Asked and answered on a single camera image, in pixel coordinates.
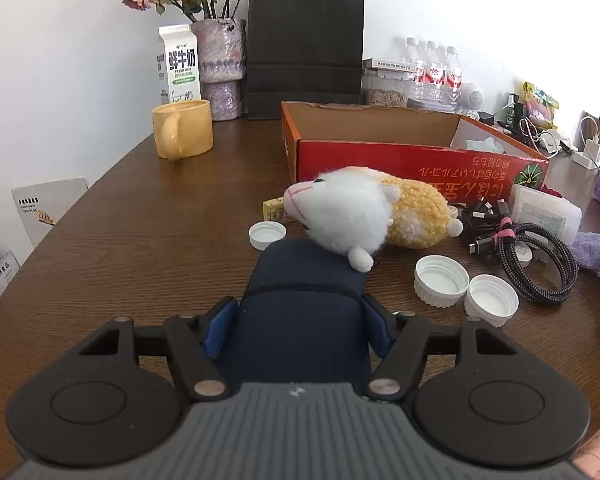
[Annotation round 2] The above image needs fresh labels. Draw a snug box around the white milk carton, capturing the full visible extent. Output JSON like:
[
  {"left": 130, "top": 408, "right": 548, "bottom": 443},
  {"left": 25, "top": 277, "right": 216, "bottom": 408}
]
[{"left": 156, "top": 25, "right": 202, "bottom": 107}]

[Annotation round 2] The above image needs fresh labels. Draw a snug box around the clear seed container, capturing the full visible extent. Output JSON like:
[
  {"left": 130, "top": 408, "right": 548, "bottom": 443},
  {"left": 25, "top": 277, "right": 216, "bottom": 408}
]
[{"left": 362, "top": 62, "right": 413, "bottom": 109}]

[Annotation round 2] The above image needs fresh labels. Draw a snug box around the white robot speaker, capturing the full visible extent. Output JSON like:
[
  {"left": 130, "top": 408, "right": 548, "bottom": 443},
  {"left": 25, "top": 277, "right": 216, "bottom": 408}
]
[{"left": 457, "top": 85, "right": 486, "bottom": 117}]

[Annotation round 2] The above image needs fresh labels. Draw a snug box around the navy blue case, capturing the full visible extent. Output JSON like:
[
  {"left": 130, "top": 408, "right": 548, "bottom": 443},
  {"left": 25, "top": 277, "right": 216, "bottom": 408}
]
[{"left": 227, "top": 240, "right": 373, "bottom": 386}]

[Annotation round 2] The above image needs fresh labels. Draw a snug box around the yellow mug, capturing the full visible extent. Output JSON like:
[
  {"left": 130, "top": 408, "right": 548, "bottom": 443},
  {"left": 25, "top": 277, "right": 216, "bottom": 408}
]
[{"left": 152, "top": 100, "right": 214, "bottom": 161}]

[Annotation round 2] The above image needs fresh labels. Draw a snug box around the white ribbed lid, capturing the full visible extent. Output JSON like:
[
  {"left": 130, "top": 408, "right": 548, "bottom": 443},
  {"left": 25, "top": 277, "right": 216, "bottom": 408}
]
[
  {"left": 464, "top": 274, "right": 520, "bottom": 329},
  {"left": 414, "top": 255, "right": 471, "bottom": 309}
]

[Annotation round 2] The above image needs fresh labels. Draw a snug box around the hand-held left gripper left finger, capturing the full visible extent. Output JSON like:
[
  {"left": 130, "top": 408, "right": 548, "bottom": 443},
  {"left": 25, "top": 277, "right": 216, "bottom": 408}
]
[{"left": 77, "top": 296, "right": 241, "bottom": 402}]

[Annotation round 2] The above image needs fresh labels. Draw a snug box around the black braided cable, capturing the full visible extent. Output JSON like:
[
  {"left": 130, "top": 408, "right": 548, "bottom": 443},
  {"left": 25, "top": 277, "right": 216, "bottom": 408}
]
[{"left": 497, "top": 222, "right": 579, "bottom": 304}]

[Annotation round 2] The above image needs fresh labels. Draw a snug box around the black cable bundle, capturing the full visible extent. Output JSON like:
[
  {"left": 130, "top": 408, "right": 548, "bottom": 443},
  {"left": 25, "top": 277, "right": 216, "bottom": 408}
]
[{"left": 450, "top": 197, "right": 518, "bottom": 266}]

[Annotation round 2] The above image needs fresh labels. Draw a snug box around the white charger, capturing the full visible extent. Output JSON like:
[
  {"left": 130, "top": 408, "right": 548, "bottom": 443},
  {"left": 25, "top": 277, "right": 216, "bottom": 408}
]
[{"left": 572, "top": 137, "right": 600, "bottom": 169}]

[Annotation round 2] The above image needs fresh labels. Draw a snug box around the purple vase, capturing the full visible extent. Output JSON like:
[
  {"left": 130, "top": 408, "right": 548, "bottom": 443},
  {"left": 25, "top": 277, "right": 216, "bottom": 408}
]
[{"left": 190, "top": 18, "right": 247, "bottom": 122}]

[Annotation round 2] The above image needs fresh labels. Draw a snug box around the white flat box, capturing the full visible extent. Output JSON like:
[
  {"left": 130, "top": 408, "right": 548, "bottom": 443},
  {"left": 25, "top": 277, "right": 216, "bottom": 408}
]
[{"left": 371, "top": 59, "right": 416, "bottom": 72}]

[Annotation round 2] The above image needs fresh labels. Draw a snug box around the clear water bottle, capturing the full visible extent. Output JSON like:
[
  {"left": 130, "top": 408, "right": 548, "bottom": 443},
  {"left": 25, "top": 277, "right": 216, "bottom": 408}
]
[
  {"left": 440, "top": 46, "right": 464, "bottom": 112},
  {"left": 422, "top": 40, "right": 446, "bottom": 104},
  {"left": 405, "top": 37, "right": 428, "bottom": 102}
]

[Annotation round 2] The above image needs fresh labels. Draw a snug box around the translucent plastic box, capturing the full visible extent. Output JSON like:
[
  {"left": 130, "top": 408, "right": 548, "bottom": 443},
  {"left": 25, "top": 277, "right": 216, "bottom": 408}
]
[{"left": 509, "top": 183, "right": 582, "bottom": 246}]

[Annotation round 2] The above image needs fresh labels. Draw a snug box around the white booklet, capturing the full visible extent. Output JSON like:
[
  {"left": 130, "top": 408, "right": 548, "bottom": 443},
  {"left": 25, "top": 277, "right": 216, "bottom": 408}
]
[{"left": 11, "top": 177, "right": 89, "bottom": 248}]

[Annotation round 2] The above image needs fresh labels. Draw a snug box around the small white bottle cap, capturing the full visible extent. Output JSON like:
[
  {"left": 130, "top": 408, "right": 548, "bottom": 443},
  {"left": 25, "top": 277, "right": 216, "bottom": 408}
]
[{"left": 248, "top": 221, "right": 287, "bottom": 251}]

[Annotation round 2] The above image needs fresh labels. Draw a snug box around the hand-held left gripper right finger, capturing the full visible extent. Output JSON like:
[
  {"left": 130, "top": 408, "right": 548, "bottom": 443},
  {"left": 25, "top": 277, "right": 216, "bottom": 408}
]
[{"left": 361, "top": 294, "right": 518, "bottom": 403}]

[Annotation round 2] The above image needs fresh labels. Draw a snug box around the purple cloth pouch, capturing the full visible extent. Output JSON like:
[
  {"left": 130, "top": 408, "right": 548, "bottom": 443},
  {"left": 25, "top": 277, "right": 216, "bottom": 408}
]
[{"left": 567, "top": 232, "right": 600, "bottom": 273}]

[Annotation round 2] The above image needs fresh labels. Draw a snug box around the white cable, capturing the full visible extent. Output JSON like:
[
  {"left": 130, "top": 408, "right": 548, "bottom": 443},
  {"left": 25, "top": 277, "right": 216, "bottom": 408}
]
[{"left": 525, "top": 117, "right": 572, "bottom": 154}]

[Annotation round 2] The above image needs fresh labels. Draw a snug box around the colourful snack bag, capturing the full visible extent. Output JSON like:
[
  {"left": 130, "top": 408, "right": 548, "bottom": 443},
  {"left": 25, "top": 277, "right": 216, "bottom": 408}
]
[{"left": 522, "top": 81, "right": 561, "bottom": 129}]

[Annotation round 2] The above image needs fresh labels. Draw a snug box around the white and yellow plush toy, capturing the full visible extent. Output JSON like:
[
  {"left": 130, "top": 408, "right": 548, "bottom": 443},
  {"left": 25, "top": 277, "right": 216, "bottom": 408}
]
[{"left": 283, "top": 166, "right": 465, "bottom": 273}]

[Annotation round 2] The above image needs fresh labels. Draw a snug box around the red cardboard box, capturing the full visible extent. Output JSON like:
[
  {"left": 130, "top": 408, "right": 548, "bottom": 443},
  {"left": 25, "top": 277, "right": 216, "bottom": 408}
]
[{"left": 280, "top": 101, "right": 551, "bottom": 198}]

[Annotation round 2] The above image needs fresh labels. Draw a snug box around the black paper bag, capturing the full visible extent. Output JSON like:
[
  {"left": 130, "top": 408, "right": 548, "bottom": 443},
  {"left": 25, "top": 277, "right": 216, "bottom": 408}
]
[{"left": 246, "top": 0, "right": 366, "bottom": 121}]

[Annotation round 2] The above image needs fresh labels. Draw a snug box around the crumpled white plastic bag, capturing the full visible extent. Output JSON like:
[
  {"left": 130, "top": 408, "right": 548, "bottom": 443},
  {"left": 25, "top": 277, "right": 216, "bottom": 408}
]
[{"left": 465, "top": 136, "right": 506, "bottom": 154}]

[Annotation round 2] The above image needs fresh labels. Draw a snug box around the black upright box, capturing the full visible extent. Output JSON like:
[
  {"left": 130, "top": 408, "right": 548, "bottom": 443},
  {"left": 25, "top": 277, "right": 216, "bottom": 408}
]
[{"left": 506, "top": 91, "right": 526, "bottom": 126}]

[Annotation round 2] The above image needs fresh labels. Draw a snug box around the small yellow box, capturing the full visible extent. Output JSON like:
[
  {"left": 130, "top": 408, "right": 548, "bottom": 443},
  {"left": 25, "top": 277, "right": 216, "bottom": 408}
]
[{"left": 262, "top": 199, "right": 293, "bottom": 224}]

